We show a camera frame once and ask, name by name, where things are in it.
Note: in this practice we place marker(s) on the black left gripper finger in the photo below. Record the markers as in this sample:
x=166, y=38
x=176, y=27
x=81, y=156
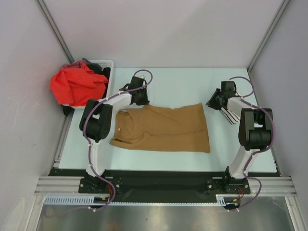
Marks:
x=125, y=88
x=144, y=100

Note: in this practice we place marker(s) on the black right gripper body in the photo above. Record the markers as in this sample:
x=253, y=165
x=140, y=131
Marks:
x=222, y=96

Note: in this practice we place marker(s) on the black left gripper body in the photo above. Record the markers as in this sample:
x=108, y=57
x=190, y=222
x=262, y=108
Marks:
x=139, y=92

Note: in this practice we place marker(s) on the black white striped tank top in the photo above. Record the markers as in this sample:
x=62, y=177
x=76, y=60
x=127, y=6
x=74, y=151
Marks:
x=233, y=113

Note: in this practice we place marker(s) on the tan brown garment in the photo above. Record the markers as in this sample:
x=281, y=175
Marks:
x=153, y=128

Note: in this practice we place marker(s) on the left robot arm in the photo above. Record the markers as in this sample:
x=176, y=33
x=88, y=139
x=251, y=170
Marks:
x=96, y=119

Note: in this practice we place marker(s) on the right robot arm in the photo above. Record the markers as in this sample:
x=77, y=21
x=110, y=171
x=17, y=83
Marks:
x=256, y=128

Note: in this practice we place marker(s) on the white plastic laundry basket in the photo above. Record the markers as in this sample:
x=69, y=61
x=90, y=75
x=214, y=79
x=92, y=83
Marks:
x=109, y=79

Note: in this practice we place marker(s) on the black garment in basket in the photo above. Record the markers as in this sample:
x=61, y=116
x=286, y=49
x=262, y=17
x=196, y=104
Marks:
x=97, y=69

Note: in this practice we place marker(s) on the dark blue garment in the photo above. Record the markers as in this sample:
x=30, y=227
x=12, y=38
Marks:
x=86, y=61

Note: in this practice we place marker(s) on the red garment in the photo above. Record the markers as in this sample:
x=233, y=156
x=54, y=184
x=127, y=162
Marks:
x=77, y=86

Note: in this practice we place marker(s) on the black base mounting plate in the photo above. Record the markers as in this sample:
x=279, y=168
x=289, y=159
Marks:
x=163, y=186

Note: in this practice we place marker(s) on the white slotted cable duct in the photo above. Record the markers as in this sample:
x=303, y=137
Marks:
x=98, y=201

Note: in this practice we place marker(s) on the right aluminium corner post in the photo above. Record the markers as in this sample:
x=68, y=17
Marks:
x=270, y=31

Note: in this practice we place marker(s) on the aluminium corner post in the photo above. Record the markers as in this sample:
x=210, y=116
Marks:
x=54, y=29
x=270, y=31

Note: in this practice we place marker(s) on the left aluminium corner post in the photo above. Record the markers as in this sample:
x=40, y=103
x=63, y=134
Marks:
x=54, y=29

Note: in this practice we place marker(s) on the aluminium frame rail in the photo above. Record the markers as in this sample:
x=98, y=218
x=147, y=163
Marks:
x=54, y=185

